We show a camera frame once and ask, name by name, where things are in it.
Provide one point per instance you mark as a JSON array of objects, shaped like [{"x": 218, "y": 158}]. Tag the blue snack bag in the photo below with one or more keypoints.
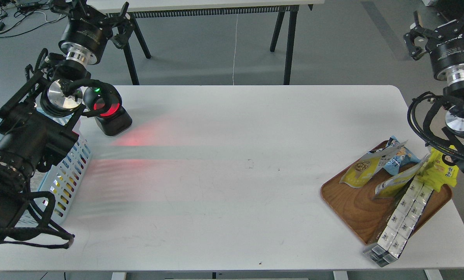
[{"x": 403, "y": 157}]

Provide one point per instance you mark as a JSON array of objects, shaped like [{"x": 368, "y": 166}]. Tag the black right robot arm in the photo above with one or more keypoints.
[{"x": 439, "y": 120}]

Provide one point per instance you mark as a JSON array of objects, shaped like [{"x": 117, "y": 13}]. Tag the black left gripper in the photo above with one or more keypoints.
[{"x": 88, "y": 30}]

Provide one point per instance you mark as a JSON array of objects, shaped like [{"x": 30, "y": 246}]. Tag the yellow white flat snack pouch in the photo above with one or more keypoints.
[{"x": 393, "y": 186}]

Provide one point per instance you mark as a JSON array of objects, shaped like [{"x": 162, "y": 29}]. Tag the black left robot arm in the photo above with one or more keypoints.
[{"x": 37, "y": 123}]

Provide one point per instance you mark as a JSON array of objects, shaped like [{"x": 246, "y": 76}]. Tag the brown wooden tray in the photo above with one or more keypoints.
[{"x": 361, "y": 212}]

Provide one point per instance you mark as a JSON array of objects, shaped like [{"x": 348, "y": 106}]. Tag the yellow bean snack pouch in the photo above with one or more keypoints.
[{"x": 359, "y": 173}]

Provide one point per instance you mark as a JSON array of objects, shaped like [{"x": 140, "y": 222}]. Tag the yellow cartoon snack bag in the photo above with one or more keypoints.
[{"x": 438, "y": 171}]

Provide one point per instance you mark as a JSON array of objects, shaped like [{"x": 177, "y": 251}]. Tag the silver white snack strip pack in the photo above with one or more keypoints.
[{"x": 398, "y": 224}]

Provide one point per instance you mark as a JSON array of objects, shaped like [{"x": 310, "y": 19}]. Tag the light blue plastic basket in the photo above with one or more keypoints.
[{"x": 62, "y": 180}]

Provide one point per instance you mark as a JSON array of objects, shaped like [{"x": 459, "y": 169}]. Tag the black barcode scanner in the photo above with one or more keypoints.
[{"x": 116, "y": 119}]

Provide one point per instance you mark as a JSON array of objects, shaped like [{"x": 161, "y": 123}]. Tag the background table with black legs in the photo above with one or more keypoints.
[{"x": 181, "y": 8}]

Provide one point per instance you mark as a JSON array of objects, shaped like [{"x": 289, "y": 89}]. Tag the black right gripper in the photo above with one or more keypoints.
[{"x": 444, "y": 45}]

